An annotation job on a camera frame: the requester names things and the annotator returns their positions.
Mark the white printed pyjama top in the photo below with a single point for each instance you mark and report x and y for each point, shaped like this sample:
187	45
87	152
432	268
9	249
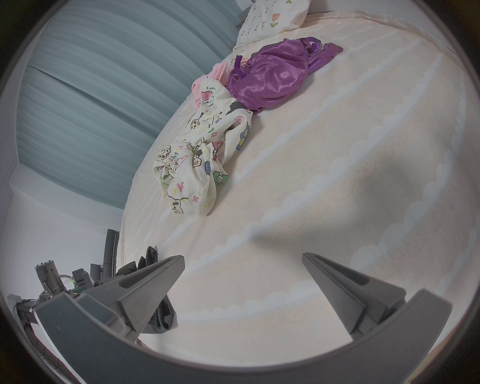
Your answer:
202	157

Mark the blue-green curtain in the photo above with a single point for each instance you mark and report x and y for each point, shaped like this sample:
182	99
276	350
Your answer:
93	112

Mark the black T-shirt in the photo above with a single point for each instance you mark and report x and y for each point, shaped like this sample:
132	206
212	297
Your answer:
161	315

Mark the white printed pillow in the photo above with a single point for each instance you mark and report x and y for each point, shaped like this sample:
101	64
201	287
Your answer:
273	18

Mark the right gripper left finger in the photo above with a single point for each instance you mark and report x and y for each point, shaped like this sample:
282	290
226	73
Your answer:
150	292

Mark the bed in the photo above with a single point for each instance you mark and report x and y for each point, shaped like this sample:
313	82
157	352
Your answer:
337	168

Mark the black chest of drawers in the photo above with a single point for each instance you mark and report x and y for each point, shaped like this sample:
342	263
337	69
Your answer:
111	251

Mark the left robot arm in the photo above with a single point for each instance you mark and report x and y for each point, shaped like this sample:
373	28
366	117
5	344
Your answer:
47	275

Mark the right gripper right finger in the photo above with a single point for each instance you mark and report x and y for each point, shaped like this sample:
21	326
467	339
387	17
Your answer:
337	292

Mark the pink garment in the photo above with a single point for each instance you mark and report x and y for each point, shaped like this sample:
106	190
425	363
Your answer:
215	73

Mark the purple garment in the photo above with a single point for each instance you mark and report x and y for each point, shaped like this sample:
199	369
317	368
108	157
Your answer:
270	78

